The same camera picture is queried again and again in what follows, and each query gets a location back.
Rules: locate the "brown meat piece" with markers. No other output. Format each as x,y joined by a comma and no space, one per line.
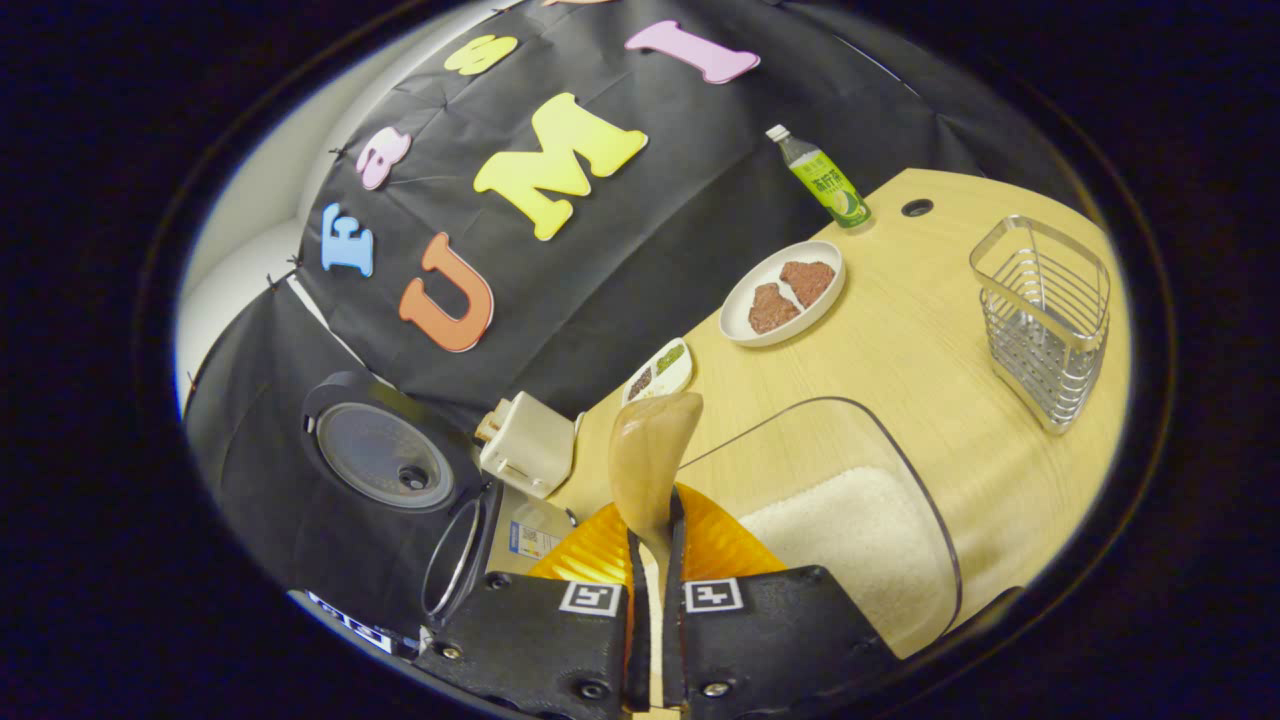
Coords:
772,308
808,282

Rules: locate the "toast slice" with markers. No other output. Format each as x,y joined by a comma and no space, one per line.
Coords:
487,425

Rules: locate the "clear plastic rice container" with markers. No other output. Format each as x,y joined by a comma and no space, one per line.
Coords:
780,450

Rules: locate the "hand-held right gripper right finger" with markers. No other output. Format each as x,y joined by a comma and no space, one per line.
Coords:
780,640

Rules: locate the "cream white toaster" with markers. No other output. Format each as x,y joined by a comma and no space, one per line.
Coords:
530,450

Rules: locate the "white rice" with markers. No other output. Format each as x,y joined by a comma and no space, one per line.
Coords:
860,540

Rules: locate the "white round plate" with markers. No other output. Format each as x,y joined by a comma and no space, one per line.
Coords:
740,315

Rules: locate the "wooden spoon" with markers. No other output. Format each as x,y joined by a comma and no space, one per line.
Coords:
650,450

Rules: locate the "dark grey rice cooker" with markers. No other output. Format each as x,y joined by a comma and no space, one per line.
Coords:
380,470

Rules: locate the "green tea bottle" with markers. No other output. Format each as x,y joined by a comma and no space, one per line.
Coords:
825,185

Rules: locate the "small white bean dish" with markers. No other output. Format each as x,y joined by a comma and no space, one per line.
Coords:
660,372

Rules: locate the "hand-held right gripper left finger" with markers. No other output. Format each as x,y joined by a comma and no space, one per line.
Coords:
540,640

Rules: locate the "black backdrop cloth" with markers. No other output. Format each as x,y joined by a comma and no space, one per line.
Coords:
620,260

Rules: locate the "black table grommet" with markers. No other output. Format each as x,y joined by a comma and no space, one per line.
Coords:
917,207

